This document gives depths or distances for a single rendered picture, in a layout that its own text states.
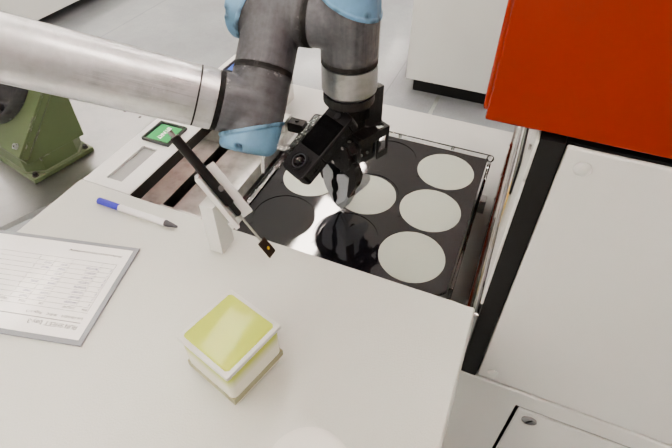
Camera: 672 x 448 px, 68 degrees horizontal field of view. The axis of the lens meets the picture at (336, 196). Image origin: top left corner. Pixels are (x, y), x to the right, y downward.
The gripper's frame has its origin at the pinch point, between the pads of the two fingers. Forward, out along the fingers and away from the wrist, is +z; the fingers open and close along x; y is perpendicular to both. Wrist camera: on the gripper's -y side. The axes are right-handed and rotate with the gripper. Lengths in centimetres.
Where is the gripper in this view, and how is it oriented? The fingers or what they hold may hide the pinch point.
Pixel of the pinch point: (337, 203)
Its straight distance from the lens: 80.0
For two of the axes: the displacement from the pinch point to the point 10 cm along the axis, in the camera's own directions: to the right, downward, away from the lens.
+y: 7.5, -4.5, 4.9
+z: 0.0, 7.3, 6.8
